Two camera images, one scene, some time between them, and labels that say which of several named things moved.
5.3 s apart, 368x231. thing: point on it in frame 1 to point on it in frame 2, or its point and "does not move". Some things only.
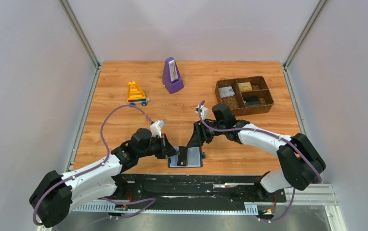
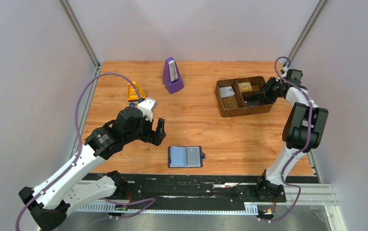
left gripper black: [167, 149] to [157, 136]
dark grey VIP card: [182, 158] to [252, 103]
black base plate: [198, 189] does not move
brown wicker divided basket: [246, 96] does not move
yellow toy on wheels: [135, 96] does not move
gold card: [244, 86] does not move
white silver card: [226, 92] does not move
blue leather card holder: [188, 157] does not move
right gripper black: [199, 136] to [264, 94]
